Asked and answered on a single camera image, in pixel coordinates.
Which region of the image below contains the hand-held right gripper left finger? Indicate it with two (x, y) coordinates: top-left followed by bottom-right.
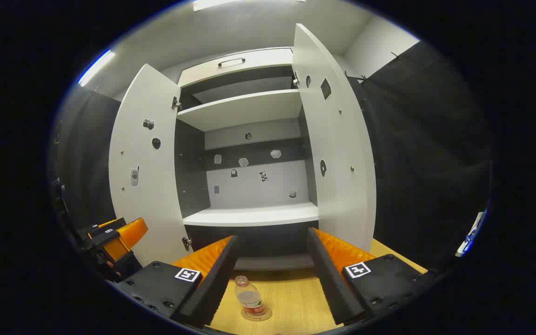
(118, 235), (240, 328)

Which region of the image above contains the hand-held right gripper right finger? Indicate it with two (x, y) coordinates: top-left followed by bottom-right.
(307, 227), (436, 326)

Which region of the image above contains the clear plastic water bottle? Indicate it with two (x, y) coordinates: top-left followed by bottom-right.
(234, 275), (268, 319)

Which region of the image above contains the white cabinet door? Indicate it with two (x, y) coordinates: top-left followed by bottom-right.
(292, 23), (377, 254)
(108, 64), (193, 267)

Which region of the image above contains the round brown coaster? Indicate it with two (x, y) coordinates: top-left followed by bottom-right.
(241, 305), (273, 322)

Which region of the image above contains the black backdrop cloth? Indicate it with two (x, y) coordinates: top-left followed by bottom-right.
(56, 86), (122, 228)
(345, 41), (494, 270)

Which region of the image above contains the white cabinet shelf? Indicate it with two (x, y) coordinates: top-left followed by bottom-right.
(177, 89), (302, 132)
(183, 202), (320, 228)

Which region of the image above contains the white and grey cabinet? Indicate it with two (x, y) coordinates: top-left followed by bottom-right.
(175, 47), (320, 271)

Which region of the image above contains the ceiling light strip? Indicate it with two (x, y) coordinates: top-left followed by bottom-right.
(78, 50), (116, 87)
(193, 0), (306, 12)

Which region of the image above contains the white cabinet flap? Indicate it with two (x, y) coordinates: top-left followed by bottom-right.
(178, 47), (294, 87)

